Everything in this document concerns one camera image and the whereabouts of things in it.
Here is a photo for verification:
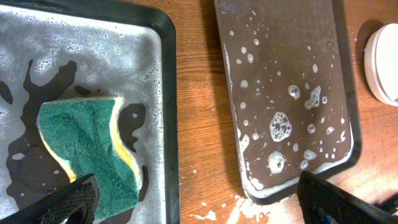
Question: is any brown plastic serving tray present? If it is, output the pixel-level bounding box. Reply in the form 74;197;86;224
215;0;362;205

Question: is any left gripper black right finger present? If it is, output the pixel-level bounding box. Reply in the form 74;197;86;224
297;171;397;223

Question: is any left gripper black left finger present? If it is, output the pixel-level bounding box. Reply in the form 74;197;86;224
1;174;100;223

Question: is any yellow green sponge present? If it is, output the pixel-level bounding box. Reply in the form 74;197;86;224
38;98;142;220

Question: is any small black metal tray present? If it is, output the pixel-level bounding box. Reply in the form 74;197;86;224
1;1;180;223

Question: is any cream white plate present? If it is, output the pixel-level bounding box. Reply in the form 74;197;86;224
364;24;397;106

